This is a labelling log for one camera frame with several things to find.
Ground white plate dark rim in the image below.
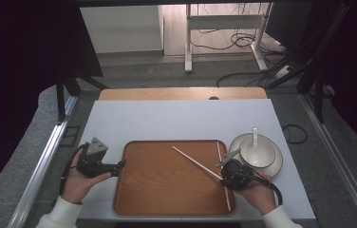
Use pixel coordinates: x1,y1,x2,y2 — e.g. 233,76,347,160
229,132,284,178

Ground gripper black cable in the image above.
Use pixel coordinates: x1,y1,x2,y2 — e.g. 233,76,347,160
59,142,91,196
251,174,284,207

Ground aluminium rail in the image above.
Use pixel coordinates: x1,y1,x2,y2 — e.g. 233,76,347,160
7,94,80,228
298,93,357,228

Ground person's left hand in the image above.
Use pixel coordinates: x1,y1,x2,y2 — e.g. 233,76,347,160
61,149,113,204

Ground person's right hand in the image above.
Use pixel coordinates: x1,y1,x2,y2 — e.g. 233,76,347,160
235,171,277,216

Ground white power strip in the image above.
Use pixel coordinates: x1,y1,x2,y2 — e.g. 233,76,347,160
274,65,294,80

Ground white desk frame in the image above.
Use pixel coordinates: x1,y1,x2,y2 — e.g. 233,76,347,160
184,3,274,74

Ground black looped cable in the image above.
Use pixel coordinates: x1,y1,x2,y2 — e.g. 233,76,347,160
281,123,310,145

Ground black floor cables bundle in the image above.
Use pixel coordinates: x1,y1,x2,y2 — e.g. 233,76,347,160
189,3,290,65

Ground brown wooden tray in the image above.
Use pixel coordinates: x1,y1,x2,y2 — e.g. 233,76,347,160
113,139,236,217

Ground black metal stand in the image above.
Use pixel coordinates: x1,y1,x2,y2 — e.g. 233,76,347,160
265,0,353,124
55,67,109,125

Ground black floor plate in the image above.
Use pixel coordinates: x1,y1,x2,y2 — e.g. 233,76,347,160
60,125,82,148

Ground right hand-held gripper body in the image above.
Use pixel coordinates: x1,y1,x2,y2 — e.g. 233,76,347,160
216,148,257,191

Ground white bowl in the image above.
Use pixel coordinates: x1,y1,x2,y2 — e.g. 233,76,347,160
238,134,277,169

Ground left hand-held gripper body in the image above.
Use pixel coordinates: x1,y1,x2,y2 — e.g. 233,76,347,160
76,136,120,179

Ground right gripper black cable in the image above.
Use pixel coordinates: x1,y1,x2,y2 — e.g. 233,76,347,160
251,174,284,207

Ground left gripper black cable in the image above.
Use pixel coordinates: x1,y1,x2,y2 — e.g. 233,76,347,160
59,142,91,196

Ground white ceramic spoon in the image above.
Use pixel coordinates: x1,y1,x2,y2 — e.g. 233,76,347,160
249,126,262,166

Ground white cabinet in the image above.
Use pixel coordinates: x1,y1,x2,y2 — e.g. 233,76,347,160
80,5,165,54

